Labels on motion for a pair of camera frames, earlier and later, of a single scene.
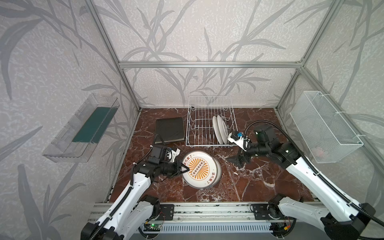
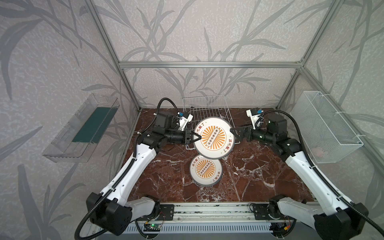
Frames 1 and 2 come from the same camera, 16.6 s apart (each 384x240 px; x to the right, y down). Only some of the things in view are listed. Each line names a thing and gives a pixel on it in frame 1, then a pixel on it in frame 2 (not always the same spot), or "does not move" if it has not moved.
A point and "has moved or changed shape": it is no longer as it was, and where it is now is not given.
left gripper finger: (187, 170) → (196, 137)
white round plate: (216, 130) has moved or changed shape
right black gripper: (244, 154) → (244, 133)
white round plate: (203, 169) has moved or changed shape
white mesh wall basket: (327, 135) does not move
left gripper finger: (182, 165) → (196, 134)
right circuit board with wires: (279, 229) does not move
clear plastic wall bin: (75, 143) does not move
